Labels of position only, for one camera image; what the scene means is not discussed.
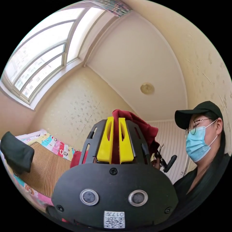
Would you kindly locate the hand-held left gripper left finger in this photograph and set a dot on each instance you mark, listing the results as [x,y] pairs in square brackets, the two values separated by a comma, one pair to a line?
[105,143]

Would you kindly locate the patterned curtain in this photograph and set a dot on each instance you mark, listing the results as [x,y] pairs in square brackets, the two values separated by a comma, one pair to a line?
[117,9]

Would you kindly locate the black garment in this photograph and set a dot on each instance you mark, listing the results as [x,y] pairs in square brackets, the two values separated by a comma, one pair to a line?
[16,152]

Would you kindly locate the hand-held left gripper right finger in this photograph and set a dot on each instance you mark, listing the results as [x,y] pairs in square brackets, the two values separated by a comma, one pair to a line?
[126,145]

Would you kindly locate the person's right hand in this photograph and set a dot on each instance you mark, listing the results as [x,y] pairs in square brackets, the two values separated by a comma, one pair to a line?
[155,163]

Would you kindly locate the red long sleeve shirt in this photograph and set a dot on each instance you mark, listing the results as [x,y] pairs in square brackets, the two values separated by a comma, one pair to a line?
[141,130]

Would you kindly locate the bed with mat and printed sheet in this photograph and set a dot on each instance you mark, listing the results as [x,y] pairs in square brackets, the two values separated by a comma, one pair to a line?
[45,163]

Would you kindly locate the window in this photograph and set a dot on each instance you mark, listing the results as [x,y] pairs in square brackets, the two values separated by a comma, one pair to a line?
[45,49]

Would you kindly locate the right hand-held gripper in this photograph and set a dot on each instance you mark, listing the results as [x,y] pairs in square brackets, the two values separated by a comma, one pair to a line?
[161,160]

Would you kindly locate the round ceiling lamp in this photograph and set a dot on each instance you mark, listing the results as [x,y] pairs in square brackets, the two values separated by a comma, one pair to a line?
[147,88]

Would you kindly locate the person's body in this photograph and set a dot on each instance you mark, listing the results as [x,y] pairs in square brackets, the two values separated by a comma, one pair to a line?
[199,145]

